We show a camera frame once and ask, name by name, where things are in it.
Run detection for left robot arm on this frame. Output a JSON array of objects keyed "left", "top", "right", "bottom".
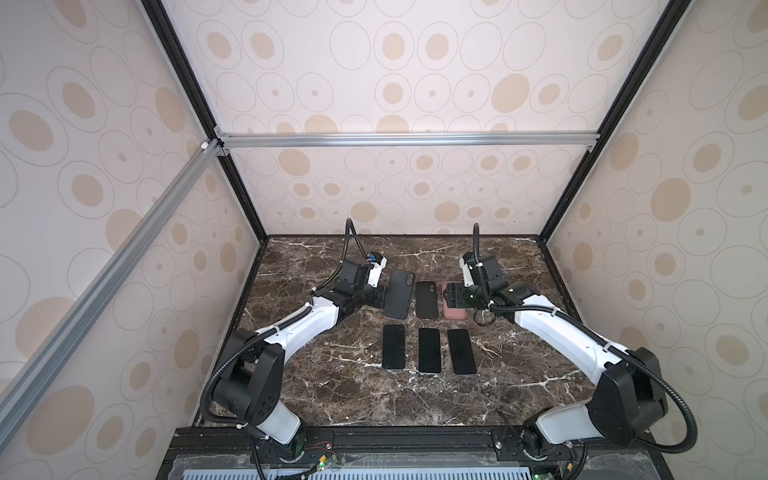
[{"left": 200, "top": 252, "right": 387, "bottom": 445}]

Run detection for black phone case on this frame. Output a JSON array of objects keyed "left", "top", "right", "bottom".
[{"left": 415, "top": 281, "right": 438, "bottom": 320}]

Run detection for black frame post right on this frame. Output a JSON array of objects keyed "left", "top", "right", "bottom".
[{"left": 538, "top": 0, "right": 692, "bottom": 246}]

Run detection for right black corrugated cable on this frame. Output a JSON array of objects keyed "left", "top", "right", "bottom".
[{"left": 470, "top": 223, "right": 699, "bottom": 455}]

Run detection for black frame post left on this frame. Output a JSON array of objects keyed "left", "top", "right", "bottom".
[{"left": 140, "top": 0, "right": 269, "bottom": 243}]

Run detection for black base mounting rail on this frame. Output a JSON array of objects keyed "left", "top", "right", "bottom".
[{"left": 156, "top": 426, "right": 672, "bottom": 479}]

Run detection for black phone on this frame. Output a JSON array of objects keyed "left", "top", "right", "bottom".
[
  {"left": 382, "top": 325, "right": 406, "bottom": 370},
  {"left": 418, "top": 328, "right": 442, "bottom": 374}
]

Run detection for horizontal aluminium rail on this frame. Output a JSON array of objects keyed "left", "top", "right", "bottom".
[{"left": 221, "top": 131, "right": 600, "bottom": 149}]

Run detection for black frame post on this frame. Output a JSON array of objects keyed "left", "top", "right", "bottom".
[
  {"left": 538, "top": 0, "right": 692, "bottom": 246},
  {"left": 140, "top": 0, "right": 269, "bottom": 243}
]

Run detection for diagonal aluminium rail left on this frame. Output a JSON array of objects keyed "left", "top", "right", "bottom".
[{"left": 1, "top": 138, "right": 221, "bottom": 449}]

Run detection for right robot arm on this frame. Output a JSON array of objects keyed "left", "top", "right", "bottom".
[{"left": 443, "top": 252, "right": 698, "bottom": 459}]

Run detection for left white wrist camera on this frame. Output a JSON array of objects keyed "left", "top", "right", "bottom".
[{"left": 367, "top": 251, "right": 387, "bottom": 288}]

